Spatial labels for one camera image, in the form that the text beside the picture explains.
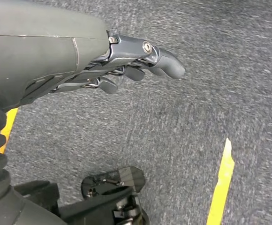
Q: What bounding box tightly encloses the yellow floor tape strip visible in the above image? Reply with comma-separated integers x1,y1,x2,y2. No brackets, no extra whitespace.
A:
206,138,235,225
0,107,19,155

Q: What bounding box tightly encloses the dark robot foot plate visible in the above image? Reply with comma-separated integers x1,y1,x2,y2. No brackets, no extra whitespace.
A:
81,166,147,200

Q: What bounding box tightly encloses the black robot leg mechanism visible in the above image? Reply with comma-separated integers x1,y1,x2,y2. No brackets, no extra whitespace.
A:
14,180,150,225

